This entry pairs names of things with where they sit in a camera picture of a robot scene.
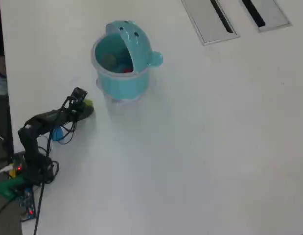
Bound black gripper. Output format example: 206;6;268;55
64;96;94;121

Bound black vertical post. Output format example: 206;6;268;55
4;105;14;162

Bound blue lego block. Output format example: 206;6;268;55
53;127;65;142

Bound green table clamp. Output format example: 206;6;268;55
0;177;26;199

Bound silver cable grommet plate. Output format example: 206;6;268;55
239;0;293;33
181;0;240;46

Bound thin black arm wires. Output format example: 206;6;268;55
40;115;78;185

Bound white grey shoe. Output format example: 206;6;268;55
0;72;7;95

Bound grey green crumpled ball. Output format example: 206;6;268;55
99;52;117;69

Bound white cable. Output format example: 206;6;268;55
0;165;14;183

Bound blue circuit board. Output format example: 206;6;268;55
19;187;36;221

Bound thick black power cable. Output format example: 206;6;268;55
0;182;46;235

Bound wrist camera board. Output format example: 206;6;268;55
72;87;88;103

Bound teal whale-shaped bin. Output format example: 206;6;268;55
90;21;164;102

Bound small controller board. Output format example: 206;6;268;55
13;151;27;173

